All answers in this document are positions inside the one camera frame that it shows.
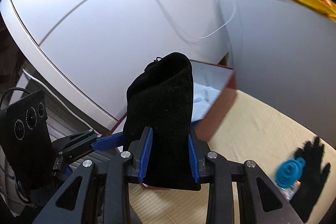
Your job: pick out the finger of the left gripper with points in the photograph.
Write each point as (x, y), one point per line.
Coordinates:
(105, 143)

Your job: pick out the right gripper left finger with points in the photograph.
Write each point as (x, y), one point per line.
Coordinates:
(99, 193)

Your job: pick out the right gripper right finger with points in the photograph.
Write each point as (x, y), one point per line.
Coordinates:
(259, 199)

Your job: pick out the black velvet drawstring pouch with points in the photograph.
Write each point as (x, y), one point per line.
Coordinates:
(159, 112)

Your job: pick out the white snack packet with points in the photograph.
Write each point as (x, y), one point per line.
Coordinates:
(289, 192)

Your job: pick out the black knit glove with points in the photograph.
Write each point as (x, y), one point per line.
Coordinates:
(313, 178)

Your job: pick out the dark red shoe box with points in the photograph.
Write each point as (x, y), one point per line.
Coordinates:
(214, 94)

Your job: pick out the blue collapsible silicone funnel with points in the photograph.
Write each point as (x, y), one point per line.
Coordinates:
(289, 172)

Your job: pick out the yellow fruit plate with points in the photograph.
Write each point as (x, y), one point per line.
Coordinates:
(324, 7)

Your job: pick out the black left camera box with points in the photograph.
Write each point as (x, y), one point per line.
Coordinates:
(27, 146)

